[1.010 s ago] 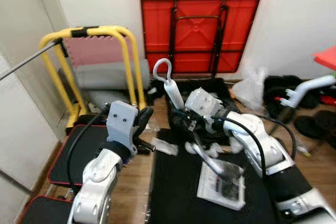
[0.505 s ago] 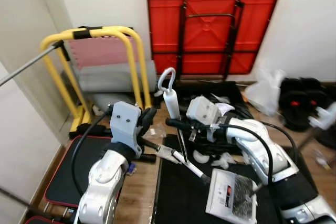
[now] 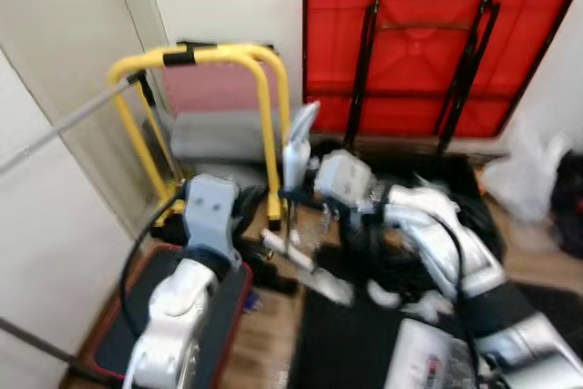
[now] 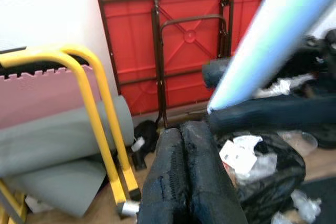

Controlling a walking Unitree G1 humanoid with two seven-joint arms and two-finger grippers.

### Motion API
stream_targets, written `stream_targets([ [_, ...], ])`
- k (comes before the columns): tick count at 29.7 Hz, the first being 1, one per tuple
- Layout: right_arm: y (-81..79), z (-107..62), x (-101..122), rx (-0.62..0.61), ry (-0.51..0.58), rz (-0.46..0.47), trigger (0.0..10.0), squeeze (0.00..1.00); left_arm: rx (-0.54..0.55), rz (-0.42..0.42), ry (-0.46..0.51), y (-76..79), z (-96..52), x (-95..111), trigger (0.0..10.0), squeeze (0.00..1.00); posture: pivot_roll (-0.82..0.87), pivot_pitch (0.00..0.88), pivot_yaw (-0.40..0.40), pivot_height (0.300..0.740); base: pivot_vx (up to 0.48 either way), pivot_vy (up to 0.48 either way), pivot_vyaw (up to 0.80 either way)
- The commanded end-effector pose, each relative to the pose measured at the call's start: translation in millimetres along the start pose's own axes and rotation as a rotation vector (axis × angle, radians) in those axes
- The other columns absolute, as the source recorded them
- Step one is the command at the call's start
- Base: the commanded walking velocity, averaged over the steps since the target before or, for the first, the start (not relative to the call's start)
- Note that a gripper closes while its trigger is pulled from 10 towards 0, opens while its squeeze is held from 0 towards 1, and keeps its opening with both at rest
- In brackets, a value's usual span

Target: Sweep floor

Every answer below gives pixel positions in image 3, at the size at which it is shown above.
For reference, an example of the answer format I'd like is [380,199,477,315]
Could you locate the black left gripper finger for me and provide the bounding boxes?
[239,185,271,222]

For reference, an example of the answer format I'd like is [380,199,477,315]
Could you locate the black floor mat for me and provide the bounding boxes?
[290,266,583,389]

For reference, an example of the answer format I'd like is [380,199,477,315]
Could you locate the black exercise equipment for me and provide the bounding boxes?
[235,225,303,297]

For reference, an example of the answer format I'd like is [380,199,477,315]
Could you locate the grey foam mat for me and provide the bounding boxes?
[169,111,279,164]

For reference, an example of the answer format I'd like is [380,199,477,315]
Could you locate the pink foam mat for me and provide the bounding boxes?
[159,63,279,117]

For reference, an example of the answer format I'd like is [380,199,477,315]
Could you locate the black trash bag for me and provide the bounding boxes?
[351,154,506,299]

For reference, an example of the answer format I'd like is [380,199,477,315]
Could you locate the black red-edged bench pad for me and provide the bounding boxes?
[91,243,254,383]

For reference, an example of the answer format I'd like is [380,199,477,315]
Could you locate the red folding table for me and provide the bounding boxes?
[303,0,583,140]

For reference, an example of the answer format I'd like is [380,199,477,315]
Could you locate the grey metal pole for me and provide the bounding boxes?
[0,79,139,177]

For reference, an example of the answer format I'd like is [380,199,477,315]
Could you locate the white plastic bag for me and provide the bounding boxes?
[481,132,573,226]

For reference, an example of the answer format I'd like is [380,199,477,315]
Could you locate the dark grey metal bar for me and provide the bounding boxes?
[0,316,110,383]

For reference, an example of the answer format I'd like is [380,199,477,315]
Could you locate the white door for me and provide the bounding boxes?
[0,0,174,212]

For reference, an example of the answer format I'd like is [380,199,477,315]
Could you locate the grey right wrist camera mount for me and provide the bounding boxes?
[314,150,376,217]

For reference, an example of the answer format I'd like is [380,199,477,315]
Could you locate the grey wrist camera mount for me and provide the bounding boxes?
[314,150,376,217]
[185,174,241,259]

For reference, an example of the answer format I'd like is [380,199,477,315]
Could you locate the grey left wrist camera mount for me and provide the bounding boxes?
[185,174,241,259]

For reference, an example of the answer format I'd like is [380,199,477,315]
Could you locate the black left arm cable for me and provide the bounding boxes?
[118,190,189,340]

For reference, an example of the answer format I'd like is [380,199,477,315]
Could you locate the yellow metal tube frame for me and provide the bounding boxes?
[107,43,292,230]

